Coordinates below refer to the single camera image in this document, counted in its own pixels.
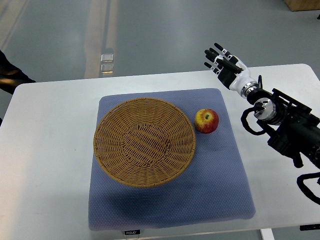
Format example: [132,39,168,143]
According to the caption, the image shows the black cable at edge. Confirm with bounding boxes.
[296,171,320,205]

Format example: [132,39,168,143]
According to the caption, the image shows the white table leg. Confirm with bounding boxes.
[260,228,275,240]

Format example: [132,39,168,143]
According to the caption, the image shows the metal floor plate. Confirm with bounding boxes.
[100,53,114,74]

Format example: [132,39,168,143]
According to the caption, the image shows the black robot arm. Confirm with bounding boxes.
[240,85,320,168]

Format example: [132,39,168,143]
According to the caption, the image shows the black table bracket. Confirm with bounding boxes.
[299,224,320,231]

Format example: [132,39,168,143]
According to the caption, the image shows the black label tag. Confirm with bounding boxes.
[124,229,141,236]

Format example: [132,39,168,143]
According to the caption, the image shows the wooden box corner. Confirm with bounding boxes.
[284,0,320,12]

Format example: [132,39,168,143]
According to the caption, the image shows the red yellow apple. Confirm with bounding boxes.
[194,108,220,134]

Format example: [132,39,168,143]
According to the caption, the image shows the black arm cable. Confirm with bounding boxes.
[240,104,269,136]

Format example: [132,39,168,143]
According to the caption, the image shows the dark object at left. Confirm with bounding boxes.
[0,51,36,94]

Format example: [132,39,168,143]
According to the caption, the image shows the blue quilted mat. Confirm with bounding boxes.
[88,88,256,231]

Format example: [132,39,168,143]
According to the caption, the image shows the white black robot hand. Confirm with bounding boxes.
[204,43,259,98]

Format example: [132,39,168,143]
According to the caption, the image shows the woven wicker basket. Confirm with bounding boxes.
[93,97,196,188]

